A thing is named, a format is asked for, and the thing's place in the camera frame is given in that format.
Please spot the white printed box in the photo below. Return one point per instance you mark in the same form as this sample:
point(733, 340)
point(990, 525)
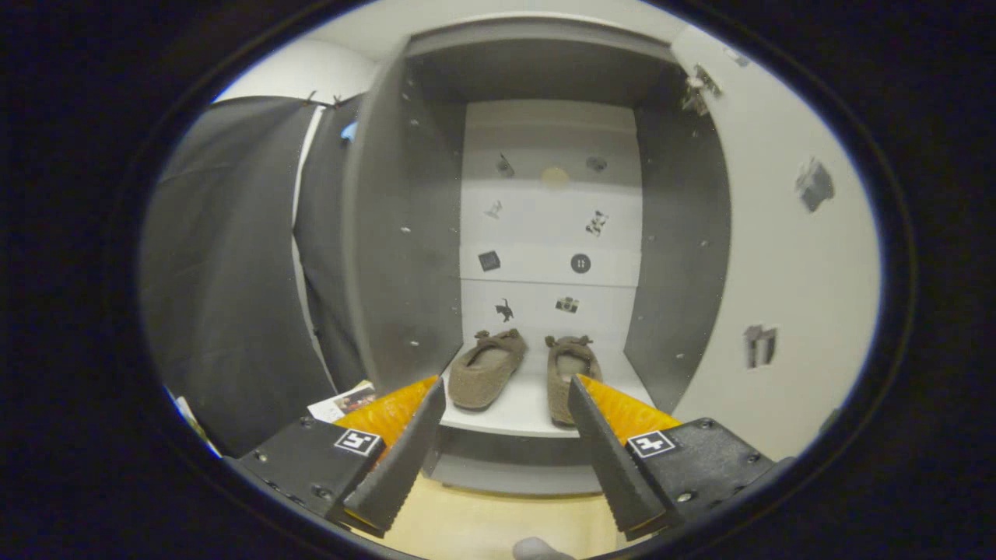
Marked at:
point(187, 412)

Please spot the black backdrop cloth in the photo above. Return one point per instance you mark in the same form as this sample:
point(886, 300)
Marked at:
point(226, 272)

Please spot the white cabinet shelf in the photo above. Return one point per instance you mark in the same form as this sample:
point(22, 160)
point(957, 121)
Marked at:
point(521, 404)

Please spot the white book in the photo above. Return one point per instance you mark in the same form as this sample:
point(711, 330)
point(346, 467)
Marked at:
point(342, 403)

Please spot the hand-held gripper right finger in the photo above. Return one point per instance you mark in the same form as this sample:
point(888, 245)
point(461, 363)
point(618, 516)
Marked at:
point(607, 467)

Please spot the brown fuzzy shoe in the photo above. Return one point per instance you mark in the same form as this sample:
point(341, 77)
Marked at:
point(475, 381)
point(560, 389)

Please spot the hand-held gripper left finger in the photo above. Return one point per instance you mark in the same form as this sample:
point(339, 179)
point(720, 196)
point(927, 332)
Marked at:
point(405, 467)

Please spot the grey shoe cabinet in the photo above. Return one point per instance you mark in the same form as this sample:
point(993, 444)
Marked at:
point(405, 257)

